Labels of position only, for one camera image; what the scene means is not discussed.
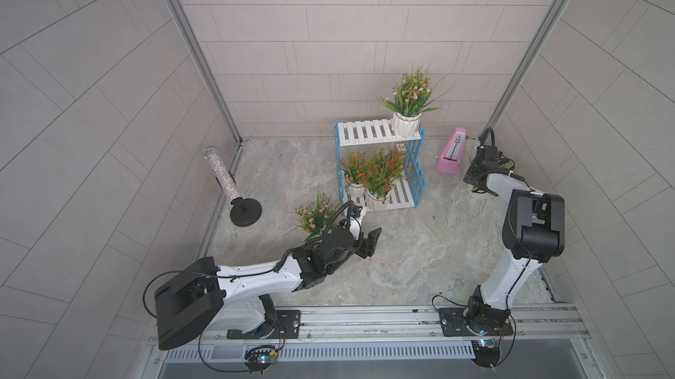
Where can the pink flower pot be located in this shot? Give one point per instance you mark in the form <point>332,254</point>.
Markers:
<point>315,217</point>
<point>409,99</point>

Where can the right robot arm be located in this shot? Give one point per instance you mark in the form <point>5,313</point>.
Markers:
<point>533,233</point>

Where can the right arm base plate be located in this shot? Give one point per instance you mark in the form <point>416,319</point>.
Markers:
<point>455,323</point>

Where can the blue white wooden rack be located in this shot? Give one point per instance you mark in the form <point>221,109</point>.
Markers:
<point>371,136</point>

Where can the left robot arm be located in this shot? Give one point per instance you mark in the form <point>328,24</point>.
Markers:
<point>238,298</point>

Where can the pink metronome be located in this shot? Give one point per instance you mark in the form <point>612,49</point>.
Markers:
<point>450,158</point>

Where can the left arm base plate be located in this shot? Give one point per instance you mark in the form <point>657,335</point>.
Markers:
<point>288,320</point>

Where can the red flower pot front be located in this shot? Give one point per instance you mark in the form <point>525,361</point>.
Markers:
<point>383,170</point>

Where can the glitter tube on black stand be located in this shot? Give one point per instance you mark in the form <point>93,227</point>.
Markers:
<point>244,212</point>

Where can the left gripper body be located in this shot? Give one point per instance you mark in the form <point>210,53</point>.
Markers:
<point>361,247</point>

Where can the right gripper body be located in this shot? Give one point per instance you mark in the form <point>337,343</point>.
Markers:
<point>473,173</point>

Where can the red flower pot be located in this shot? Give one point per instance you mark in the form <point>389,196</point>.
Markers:
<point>354,167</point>
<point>383,170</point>

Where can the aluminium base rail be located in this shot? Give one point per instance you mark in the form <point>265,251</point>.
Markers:
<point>375,333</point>

